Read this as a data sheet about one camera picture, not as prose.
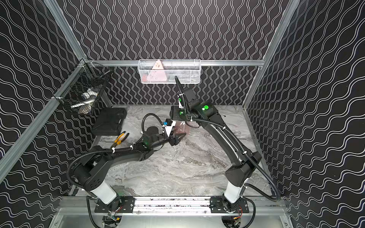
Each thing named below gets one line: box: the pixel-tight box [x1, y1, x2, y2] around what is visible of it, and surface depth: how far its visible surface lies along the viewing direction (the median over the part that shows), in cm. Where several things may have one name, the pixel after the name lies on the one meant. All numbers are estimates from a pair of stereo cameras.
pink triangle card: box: [146, 59, 167, 82], surface depth 91 cm
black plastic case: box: [91, 107, 128, 136], surface depth 105 cm
